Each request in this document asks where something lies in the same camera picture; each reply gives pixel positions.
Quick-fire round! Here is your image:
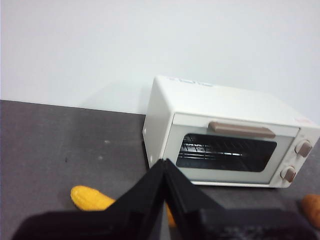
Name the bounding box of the metal wire oven rack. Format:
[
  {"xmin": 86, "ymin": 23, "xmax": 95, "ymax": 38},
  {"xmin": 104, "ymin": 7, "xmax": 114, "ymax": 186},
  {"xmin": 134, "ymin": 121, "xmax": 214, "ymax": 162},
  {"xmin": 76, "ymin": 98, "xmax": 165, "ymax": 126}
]
[{"xmin": 183, "ymin": 139, "xmax": 244, "ymax": 161}]

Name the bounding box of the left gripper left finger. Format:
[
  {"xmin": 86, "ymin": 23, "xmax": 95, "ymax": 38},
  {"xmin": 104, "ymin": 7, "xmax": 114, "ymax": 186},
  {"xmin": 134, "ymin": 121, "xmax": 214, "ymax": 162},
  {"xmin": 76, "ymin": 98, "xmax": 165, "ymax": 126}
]
[{"xmin": 12, "ymin": 159, "xmax": 166, "ymax": 240}]

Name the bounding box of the yellow corn cob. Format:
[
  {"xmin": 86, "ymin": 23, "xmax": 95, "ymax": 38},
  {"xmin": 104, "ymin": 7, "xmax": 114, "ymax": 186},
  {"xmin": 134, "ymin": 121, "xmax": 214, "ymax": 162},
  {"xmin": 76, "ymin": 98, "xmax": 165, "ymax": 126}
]
[{"xmin": 70, "ymin": 185, "xmax": 176, "ymax": 227}]

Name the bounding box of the brown potato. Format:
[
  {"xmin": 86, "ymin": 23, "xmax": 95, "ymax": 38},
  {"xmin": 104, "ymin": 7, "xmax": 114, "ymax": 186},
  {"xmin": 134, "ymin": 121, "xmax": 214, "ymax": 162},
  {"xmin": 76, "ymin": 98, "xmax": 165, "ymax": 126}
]
[{"xmin": 300, "ymin": 194, "xmax": 320, "ymax": 228}]

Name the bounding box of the white toaster oven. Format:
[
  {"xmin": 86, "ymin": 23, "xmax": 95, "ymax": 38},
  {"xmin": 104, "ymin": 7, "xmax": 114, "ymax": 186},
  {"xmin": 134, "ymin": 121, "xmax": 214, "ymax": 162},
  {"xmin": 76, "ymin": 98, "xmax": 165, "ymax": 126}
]
[{"xmin": 144, "ymin": 75, "xmax": 320, "ymax": 189}]

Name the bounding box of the beige oven knob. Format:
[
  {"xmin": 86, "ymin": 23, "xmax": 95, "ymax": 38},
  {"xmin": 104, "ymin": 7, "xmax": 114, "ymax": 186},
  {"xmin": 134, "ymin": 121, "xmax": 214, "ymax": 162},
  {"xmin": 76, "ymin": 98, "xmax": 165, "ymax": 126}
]
[
  {"xmin": 280, "ymin": 165, "xmax": 297, "ymax": 182},
  {"xmin": 294, "ymin": 139, "xmax": 313, "ymax": 157}
]

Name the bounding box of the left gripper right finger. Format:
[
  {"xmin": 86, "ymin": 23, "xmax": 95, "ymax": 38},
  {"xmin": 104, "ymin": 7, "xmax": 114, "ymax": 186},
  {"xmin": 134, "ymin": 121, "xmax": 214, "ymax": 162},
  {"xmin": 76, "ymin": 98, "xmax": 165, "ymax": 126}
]
[{"xmin": 164, "ymin": 158, "xmax": 319, "ymax": 240}]

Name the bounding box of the white glass oven door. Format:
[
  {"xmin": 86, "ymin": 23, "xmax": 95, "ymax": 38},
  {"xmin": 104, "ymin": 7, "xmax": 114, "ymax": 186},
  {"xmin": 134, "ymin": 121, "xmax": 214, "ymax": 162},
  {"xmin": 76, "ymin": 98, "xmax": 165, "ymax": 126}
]
[{"xmin": 167, "ymin": 112, "xmax": 301, "ymax": 186}]

